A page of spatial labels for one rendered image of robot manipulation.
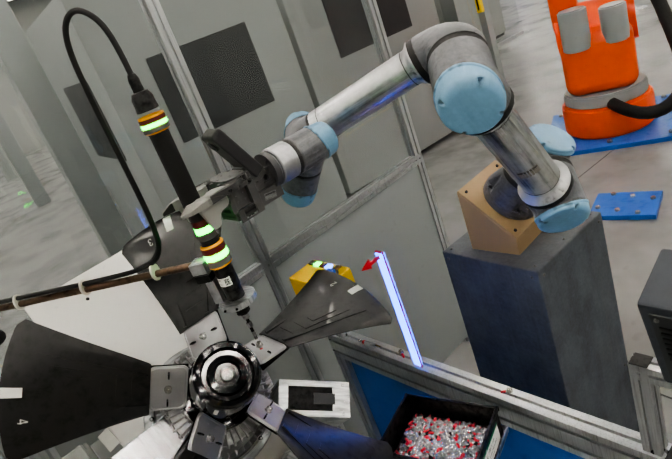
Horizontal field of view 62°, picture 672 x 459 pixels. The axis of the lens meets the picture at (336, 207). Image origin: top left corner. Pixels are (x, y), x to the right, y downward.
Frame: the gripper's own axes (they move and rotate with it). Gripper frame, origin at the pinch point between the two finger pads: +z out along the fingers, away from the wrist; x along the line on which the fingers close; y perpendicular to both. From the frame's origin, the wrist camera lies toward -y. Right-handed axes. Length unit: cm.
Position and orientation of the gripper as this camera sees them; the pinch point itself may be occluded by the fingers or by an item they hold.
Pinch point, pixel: (175, 209)
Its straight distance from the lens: 96.6
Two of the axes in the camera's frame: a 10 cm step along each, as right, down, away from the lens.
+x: -6.5, -0.7, 7.6
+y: 3.2, 8.8, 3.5
